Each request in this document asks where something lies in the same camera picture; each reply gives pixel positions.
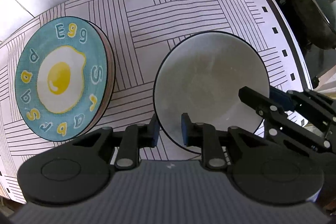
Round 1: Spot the large white black-rimmed bowl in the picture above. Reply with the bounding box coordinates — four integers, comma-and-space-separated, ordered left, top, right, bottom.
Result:
153, 31, 270, 154

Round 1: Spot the blue fried egg plate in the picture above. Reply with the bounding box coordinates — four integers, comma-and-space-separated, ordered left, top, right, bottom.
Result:
15, 16, 106, 141

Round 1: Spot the pink rabbit carrot plate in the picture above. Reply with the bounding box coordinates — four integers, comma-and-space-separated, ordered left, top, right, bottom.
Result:
76, 20, 116, 137

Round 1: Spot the dark wok pan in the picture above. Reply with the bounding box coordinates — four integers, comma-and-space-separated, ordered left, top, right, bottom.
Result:
260, 0, 336, 75

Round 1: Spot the striped white table mat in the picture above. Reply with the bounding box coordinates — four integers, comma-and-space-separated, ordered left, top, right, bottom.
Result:
1, 0, 311, 203

